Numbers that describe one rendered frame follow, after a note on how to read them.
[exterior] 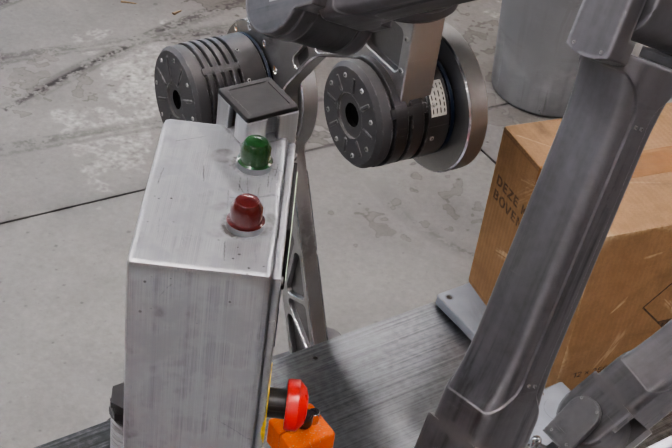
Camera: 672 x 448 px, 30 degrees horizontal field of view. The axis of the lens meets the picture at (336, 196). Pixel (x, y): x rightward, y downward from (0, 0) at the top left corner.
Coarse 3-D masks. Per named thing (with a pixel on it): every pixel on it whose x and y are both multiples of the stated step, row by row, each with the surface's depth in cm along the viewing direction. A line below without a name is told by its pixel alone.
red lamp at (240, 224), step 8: (240, 200) 83; (248, 200) 83; (256, 200) 83; (232, 208) 83; (240, 208) 82; (248, 208) 82; (256, 208) 82; (232, 216) 83; (240, 216) 82; (248, 216) 82; (256, 216) 83; (232, 224) 83; (240, 224) 83; (248, 224) 83; (256, 224) 83; (264, 224) 84; (232, 232) 83; (240, 232) 83; (248, 232) 83; (256, 232) 83
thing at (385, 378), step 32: (384, 320) 174; (416, 320) 175; (448, 320) 176; (320, 352) 168; (352, 352) 169; (384, 352) 169; (416, 352) 170; (448, 352) 171; (320, 384) 163; (352, 384) 164; (384, 384) 164; (416, 384) 165; (352, 416) 159; (384, 416) 160; (416, 416) 161
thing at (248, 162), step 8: (248, 136) 89; (256, 136) 89; (248, 144) 88; (256, 144) 88; (264, 144) 88; (240, 152) 89; (248, 152) 88; (256, 152) 88; (264, 152) 88; (240, 160) 89; (248, 160) 88; (256, 160) 88; (264, 160) 88; (272, 160) 90; (240, 168) 89; (248, 168) 88; (256, 168) 88; (264, 168) 89
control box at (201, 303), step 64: (192, 128) 92; (192, 192) 86; (256, 192) 87; (128, 256) 81; (192, 256) 81; (256, 256) 82; (128, 320) 83; (192, 320) 83; (256, 320) 82; (128, 384) 86; (192, 384) 86; (256, 384) 86
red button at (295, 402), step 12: (288, 384) 91; (300, 384) 91; (276, 396) 91; (288, 396) 90; (300, 396) 90; (276, 408) 91; (288, 408) 90; (300, 408) 90; (288, 420) 90; (300, 420) 91
